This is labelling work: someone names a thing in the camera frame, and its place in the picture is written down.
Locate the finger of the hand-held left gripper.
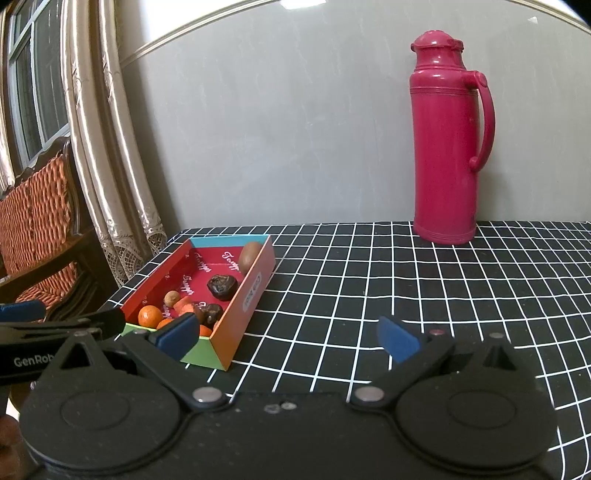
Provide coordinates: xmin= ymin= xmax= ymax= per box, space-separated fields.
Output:
xmin=0 ymin=300 xmax=47 ymax=323
xmin=0 ymin=308 xmax=126 ymax=341

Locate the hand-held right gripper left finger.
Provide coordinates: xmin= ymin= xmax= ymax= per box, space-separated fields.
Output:
xmin=60 ymin=314 xmax=236 ymax=411

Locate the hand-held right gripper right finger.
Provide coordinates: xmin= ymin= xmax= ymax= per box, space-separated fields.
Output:
xmin=344 ymin=315 xmax=529 ymax=410

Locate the dark wrinkled dried fruit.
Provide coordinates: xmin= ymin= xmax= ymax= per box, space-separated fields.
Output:
xmin=194 ymin=304 xmax=225 ymax=326
xmin=206 ymin=275 xmax=239 ymax=302

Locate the red cardboard box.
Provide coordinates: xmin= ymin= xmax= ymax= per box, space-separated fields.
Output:
xmin=121 ymin=234 xmax=277 ymax=371

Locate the brown kiwi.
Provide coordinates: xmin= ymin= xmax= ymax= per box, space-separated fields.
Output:
xmin=238 ymin=242 xmax=262 ymax=273

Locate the orange woven wooden chair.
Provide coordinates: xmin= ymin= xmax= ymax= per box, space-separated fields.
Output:
xmin=0 ymin=138 xmax=114 ymax=416

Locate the pink thermos flask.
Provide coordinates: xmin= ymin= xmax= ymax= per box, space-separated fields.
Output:
xmin=410 ymin=30 xmax=496 ymax=245

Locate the window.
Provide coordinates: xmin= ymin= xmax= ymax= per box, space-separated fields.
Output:
xmin=4 ymin=0 xmax=71 ymax=164

